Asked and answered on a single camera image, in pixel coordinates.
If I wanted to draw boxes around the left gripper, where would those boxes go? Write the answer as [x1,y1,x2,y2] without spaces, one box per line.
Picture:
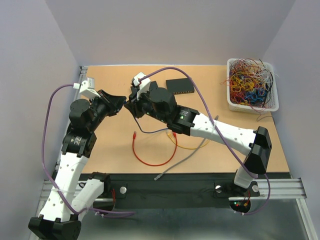
[88,89,127,132]

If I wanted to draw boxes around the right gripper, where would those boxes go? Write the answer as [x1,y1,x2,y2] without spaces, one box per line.
[123,87,169,124]

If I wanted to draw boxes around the red ethernet cable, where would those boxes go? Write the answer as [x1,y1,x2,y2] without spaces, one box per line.
[131,130,178,167]

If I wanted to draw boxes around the blue ethernet cable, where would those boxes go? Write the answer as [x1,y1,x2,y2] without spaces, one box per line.
[123,98,170,134]

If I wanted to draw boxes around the black network switch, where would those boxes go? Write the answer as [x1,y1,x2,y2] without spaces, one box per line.
[130,81,158,94]
[165,78,195,95]

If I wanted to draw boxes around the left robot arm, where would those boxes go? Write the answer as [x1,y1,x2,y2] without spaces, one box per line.
[28,90,134,240]

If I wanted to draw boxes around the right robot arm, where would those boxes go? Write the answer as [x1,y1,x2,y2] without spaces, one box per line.
[124,87,272,195]

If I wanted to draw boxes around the white basket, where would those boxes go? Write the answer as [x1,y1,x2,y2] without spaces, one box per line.
[223,58,279,115]

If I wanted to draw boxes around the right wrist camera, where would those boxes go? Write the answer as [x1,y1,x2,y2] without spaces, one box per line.
[131,72,151,100]

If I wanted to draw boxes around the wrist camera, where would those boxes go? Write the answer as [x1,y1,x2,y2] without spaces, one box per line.
[131,72,151,100]
[73,77,100,100]

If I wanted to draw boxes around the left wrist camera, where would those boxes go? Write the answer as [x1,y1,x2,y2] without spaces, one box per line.
[73,77,100,100]

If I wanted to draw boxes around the aluminium left rail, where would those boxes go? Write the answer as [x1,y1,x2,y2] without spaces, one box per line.
[53,66,89,173]

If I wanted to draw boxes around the aluminium rail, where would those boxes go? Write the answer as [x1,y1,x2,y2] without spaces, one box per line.
[53,66,89,173]
[39,178,307,202]

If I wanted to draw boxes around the yellow ethernet cable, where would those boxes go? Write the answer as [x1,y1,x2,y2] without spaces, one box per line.
[165,131,211,151]

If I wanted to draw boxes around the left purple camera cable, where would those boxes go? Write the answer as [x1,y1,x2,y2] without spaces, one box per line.
[40,83,137,219]

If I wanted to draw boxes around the purple camera cable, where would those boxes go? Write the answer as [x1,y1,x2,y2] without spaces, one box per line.
[40,83,137,219]
[139,66,272,216]

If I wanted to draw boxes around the grey ethernet cable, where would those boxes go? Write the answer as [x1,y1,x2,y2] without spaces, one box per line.
[153,114,220,181]

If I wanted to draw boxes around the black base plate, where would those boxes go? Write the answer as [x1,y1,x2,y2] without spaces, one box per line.
[93,173,267,213]

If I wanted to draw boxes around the tangled coloured wires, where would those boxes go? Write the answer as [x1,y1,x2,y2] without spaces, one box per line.
[219,58,279,122]

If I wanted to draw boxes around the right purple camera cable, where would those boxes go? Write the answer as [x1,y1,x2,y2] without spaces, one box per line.
[139,66,272,216]

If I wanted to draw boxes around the aluminium front rail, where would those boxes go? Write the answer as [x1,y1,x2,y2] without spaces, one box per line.
[39,178,307,202]

